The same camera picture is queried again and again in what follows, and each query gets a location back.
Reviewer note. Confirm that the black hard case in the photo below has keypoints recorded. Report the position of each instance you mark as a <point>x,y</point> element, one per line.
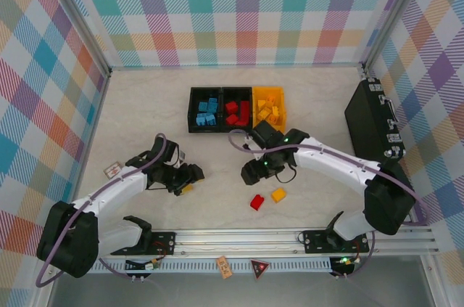
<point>369,122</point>

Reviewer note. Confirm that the aluminium front rail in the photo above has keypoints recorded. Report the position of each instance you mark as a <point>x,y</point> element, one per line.
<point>235,240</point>

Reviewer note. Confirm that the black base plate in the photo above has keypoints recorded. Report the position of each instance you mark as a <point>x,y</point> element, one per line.
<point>311,240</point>
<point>166,240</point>

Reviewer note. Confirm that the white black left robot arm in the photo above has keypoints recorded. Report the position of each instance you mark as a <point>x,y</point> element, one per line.
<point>108,191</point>

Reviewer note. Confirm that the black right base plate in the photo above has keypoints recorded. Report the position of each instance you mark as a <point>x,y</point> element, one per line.
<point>311,240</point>

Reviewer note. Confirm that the small paper tag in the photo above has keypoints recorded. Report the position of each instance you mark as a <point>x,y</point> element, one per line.
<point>112,171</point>

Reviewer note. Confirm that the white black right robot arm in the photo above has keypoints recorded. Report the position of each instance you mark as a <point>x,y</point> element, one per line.
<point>326,162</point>

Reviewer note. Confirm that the black plastic bin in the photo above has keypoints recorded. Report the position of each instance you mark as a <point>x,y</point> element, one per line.
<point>235,94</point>
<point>194,94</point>

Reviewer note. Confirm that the grey metal panel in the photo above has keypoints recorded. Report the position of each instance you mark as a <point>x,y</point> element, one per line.
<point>235,292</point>

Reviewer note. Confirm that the aluminium frame post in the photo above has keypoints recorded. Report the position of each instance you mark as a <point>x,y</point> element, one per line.
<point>393,13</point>
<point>79,18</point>

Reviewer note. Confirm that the red lego brick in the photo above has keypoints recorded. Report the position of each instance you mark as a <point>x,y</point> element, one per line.
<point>231,119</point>
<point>242,122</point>
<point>230,106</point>
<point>257,201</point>
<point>245,109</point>

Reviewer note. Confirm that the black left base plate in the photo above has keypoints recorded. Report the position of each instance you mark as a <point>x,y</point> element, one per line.
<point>166,240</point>

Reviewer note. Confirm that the red black triangle sticker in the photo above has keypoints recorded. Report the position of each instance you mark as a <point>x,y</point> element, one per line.
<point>259,267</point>

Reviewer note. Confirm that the wooden tag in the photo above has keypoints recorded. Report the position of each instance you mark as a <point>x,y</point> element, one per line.
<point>223,268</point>

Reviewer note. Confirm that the yellow plastic bin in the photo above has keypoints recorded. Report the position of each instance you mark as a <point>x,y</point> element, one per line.
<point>281,96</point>

